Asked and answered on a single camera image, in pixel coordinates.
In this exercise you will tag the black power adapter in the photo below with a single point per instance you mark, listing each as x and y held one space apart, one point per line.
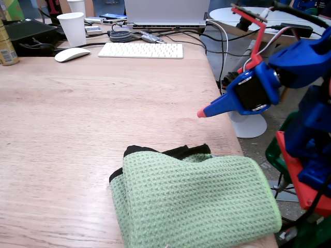
297 29

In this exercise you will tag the black box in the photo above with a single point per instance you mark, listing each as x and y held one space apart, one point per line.
28 32

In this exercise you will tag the green yellow carton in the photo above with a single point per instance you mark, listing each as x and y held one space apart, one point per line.
13 9

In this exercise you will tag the black red object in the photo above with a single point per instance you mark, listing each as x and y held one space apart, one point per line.
228 78

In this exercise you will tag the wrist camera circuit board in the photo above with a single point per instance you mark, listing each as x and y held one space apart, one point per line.
249 13

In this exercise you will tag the dark round discs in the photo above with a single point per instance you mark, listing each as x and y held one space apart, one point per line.
120 36

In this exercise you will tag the small silver box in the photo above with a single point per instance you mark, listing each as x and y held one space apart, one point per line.
93 30

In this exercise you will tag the silver foil wrapped plug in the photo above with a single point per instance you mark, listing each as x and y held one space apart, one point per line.
151 38

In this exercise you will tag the red camera mount bracket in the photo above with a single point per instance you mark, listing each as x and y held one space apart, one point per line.
259 44

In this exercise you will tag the white paper cup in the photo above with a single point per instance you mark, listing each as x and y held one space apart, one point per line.
73 29
77 6

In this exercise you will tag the white computer mouse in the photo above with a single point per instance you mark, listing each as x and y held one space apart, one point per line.
71 54

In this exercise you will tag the silver laptop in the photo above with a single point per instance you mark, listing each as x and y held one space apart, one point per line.
165 11

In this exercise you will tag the blue phone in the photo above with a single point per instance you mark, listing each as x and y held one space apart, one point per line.
113 16

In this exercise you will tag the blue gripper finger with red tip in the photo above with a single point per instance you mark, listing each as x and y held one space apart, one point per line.
224 101
219 111

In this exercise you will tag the white keyboard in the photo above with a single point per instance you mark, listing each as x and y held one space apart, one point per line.
141 50

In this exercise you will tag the red robot base plate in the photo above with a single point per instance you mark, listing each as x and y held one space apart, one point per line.
297 178

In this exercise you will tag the green waffle cloth black trim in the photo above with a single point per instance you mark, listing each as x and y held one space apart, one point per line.
194 196

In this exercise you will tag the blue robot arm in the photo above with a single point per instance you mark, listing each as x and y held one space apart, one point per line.
300 62

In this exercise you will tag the blue gripper body black servo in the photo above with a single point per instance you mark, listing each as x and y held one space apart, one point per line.
249 95

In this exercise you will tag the white table pedestal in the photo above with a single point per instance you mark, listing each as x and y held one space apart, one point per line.
250 127

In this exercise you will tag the black bottle red letter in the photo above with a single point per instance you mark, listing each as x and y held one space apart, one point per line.
53 9

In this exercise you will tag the yellow drink can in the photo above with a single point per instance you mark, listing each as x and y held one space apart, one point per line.
6 49

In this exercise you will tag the white round table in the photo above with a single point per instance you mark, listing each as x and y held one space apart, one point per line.
284 18

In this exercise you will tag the silver flat device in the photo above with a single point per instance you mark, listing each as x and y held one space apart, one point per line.
93 20

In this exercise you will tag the green table clamp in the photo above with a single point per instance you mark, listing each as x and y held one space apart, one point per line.
313 236
274 155

